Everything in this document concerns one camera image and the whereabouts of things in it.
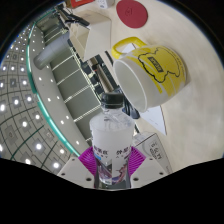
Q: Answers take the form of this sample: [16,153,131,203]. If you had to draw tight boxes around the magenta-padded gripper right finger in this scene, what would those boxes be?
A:
[126,146,168,190]

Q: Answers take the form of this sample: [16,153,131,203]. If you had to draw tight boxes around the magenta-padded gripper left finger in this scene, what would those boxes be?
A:
[57,146,99,190]

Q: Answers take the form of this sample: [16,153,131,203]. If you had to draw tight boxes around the clear black-capped drink bottle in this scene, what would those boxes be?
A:
[89,92,136,186]

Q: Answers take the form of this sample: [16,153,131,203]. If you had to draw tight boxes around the large white cardboard box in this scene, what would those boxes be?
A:
[133,132,174,174]

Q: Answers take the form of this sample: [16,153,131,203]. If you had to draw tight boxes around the ceiling lights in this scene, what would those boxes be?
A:
[0,19,84,171]

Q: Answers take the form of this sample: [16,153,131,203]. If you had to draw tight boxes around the long curved conference desk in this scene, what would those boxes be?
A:
[43,6,118,141]

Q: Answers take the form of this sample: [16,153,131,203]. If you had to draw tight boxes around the white and yellow mug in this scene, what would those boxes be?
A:
[111,36,188,113]

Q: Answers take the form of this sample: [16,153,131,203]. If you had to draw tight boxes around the black office chairs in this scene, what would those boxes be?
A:
[88,54,118,94]

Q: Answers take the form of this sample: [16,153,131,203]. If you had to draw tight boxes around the flat round red coaster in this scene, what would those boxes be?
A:
[115,0,149,29]

